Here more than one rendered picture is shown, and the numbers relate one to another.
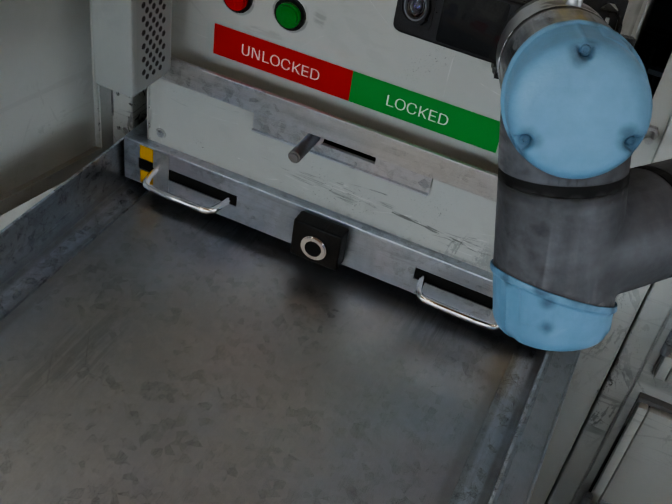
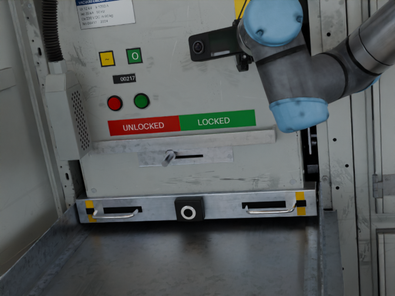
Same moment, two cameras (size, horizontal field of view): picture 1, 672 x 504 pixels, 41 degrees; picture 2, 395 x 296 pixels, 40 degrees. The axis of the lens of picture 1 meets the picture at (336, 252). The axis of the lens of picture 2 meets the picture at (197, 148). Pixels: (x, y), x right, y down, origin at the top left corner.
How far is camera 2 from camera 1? 0.34 m
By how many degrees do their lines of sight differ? 22
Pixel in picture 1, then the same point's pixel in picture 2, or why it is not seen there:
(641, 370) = (370, 216)
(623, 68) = not seen: outside the picture
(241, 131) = (134, 170)
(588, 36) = not seen: outside the picture
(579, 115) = (275, 14)
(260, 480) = not seen: outside the picture
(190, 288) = (133, 253)
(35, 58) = (22, 174)
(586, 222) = (297, 63)
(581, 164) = (284, 33)
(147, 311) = (116, 267)
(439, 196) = (238, 160)
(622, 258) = (318, 77)
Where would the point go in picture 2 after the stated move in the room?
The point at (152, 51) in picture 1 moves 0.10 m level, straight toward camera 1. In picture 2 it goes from (83, 136) to (93, 148)
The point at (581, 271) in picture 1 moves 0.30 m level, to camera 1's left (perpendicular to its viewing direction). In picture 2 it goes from (304, 84) to (81, 118)
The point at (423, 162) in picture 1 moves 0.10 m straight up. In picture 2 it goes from (225, 139) to (219, 91)
